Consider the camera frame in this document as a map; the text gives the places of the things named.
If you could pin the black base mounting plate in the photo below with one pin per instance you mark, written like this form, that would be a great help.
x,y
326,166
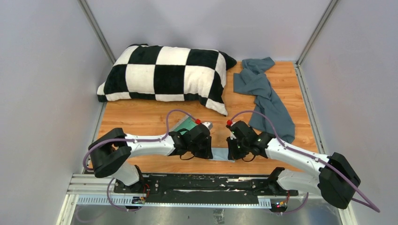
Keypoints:
x,y
204,189

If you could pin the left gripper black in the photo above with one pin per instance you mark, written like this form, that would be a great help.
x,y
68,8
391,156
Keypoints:
x,y
207,153

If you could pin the grey glasses case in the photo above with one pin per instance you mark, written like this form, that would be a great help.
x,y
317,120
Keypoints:
x,y
184,123

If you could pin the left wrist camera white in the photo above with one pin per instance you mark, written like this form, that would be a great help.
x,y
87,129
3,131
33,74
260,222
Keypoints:
x,y
209,125

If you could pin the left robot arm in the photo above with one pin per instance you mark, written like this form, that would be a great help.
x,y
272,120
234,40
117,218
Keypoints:
x,y
109,153

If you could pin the aluminium frame rail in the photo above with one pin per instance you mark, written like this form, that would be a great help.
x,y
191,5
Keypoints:
x,y
100,191

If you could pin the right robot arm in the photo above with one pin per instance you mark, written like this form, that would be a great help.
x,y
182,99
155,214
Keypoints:
x,y
311,167

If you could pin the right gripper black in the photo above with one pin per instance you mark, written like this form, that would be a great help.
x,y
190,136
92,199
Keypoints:
x,y
232,153

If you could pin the black white checkered pillow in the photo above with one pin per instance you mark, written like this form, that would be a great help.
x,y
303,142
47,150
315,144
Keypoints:
x,y
168,74

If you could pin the light blue cleaning cloth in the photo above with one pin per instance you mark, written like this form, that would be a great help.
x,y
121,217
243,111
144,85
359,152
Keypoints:
x,y
221,154

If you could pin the grey-blue towel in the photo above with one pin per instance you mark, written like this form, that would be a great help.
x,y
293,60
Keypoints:
x,y
270,110

